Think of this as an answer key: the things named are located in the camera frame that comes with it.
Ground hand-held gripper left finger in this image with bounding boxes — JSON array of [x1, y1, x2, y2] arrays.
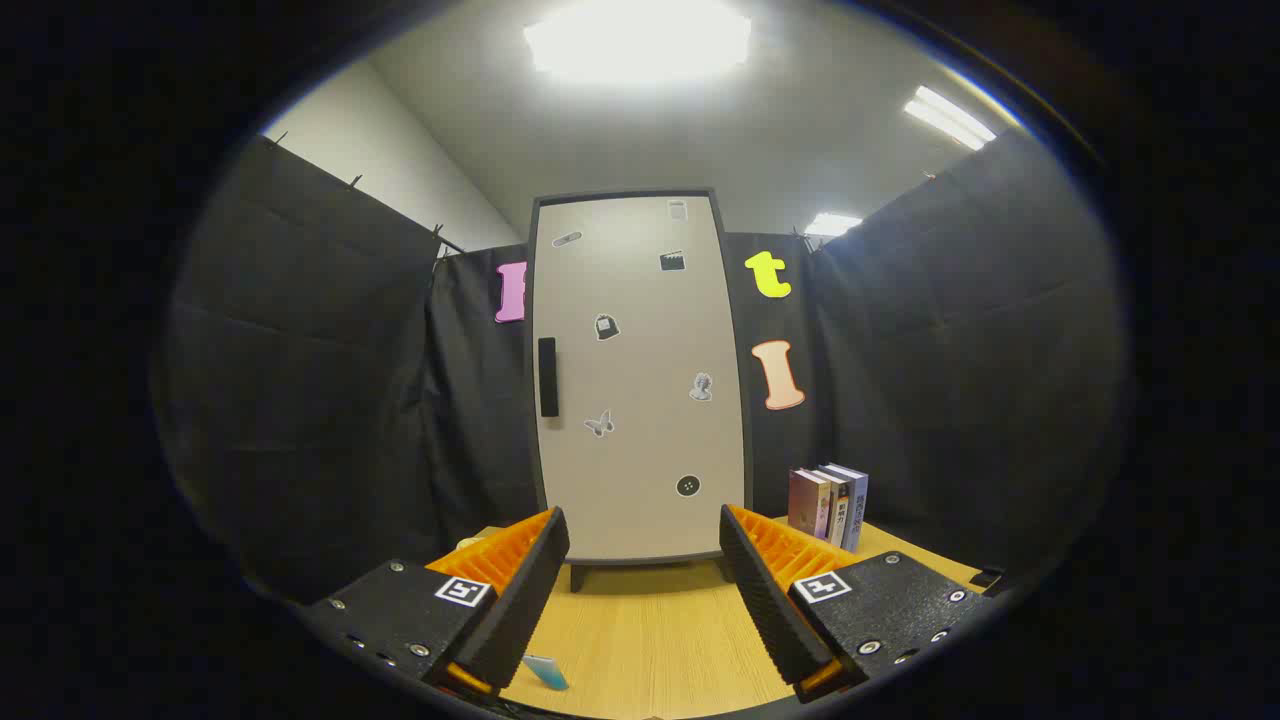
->
[[300, 505, 571, 698]]

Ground long ceiling light strip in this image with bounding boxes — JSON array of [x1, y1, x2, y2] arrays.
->
[[905, 85, 998, 151]]

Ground dark grey cabinet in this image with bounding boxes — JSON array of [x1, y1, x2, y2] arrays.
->
[[527, 187, 756, 593]]

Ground large ceiling light panel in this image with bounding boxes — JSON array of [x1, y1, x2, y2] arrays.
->
[[523, 0, 753, 86]]

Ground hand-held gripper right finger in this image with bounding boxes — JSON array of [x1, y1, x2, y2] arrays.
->
[[719, 503, 1001, 704]]

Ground blue and white tube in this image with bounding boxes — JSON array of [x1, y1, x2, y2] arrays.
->
[[522, 654, 571, 692]]

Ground light grey cabinet door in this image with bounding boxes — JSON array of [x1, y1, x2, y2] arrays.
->
[[531, 192, 752, 564]]

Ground brown pink book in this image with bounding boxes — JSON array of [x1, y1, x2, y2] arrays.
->
[[788, 470, 831, 539]]

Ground blue grey book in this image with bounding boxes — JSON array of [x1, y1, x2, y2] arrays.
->
[[830, 463, 869, 554]]

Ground white spine book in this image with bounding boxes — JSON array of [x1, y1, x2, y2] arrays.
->
[[815, 467, 852, 547]]

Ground black backdrop cloth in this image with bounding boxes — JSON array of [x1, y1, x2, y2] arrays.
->
[[150, 135, 1131, 606]]

